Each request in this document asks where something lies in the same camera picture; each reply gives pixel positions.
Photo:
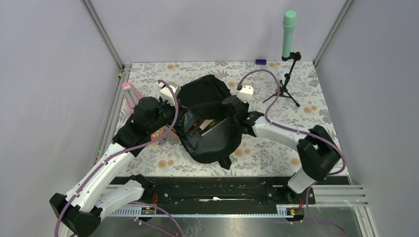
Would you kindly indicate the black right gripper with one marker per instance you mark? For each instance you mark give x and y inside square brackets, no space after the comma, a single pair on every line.
[246,104]

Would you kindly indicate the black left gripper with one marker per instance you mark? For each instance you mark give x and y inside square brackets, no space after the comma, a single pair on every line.
[182,110]

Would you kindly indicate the black student backpack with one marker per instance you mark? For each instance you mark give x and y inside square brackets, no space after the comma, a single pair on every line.
[203,98]

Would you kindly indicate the Evelyn Waugh paperback book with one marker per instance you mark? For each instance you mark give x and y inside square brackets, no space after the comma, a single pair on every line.
[205,123]

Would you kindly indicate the Three Days To See book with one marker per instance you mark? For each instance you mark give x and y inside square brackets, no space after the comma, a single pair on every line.
[196,127]

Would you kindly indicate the green fantasy cover book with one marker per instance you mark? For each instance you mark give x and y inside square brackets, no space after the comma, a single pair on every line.
[212,126]

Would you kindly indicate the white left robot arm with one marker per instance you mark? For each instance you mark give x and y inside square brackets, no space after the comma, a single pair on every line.
[82,209]

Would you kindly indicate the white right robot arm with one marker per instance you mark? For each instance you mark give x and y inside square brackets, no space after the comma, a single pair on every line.
[317,152]

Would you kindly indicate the small orange notebook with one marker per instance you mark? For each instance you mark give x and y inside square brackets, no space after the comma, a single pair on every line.
[158,133]

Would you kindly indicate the pink metronome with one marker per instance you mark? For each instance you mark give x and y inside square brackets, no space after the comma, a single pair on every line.
[132,95]

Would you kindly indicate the floral patterned table mat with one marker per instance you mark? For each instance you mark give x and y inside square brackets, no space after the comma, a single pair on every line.
[254,156]

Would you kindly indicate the small blue box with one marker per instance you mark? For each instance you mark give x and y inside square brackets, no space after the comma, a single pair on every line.
[260,62]

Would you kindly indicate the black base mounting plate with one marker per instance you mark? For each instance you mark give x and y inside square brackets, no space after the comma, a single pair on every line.
[219,195]

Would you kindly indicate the black microphone tripod stand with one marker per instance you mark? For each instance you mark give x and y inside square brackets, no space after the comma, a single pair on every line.
[283,90]

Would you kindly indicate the mint green microphone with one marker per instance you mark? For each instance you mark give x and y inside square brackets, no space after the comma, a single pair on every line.
[289,23]

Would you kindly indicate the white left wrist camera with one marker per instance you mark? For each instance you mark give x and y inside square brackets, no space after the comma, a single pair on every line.
[165,93]

